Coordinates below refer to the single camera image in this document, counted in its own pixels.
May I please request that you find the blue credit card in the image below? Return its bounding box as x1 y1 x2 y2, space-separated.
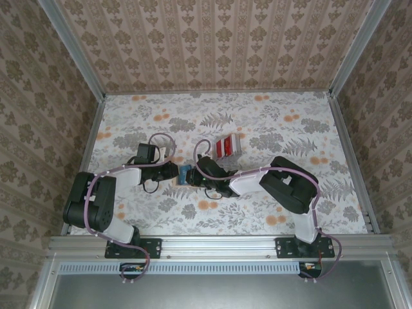
178 165 194 185

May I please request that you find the beige card holder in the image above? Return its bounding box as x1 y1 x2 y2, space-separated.
172 156 196 188

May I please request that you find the clear card rack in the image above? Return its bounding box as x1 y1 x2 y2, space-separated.
213 133 245 161

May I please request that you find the grey metal panel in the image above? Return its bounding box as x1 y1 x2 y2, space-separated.
48 273 395 309

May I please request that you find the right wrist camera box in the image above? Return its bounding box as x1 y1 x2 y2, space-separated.
196 155 239 183

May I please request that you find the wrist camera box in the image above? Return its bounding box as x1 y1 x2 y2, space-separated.
136 142 171 165
196 155 239 183

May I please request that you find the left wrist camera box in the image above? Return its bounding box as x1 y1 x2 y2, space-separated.
136 142 171 165

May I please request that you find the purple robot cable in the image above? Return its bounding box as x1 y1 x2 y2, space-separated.
84 132 176 286
192 139 342 284

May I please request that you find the wide aluminium frame rail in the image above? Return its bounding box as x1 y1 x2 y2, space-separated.
47 234 397 258

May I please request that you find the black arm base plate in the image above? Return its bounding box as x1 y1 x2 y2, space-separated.
276 237 335 259
104 237 162 260

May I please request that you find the aluminium table side rail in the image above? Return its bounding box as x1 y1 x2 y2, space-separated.
328 91 381 235
61 96 106 236

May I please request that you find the thin aluminium table rail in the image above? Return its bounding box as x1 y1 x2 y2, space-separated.
104 89 332 96

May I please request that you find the slotted grey cable duct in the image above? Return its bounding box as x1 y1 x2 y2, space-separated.
59 260 305 275

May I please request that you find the black cable port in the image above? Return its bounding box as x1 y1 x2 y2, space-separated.
119 262 149 280
298 261 323 279

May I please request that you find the aluminium frame post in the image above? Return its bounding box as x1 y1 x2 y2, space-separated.
330 0 393 97
37 0 107 101

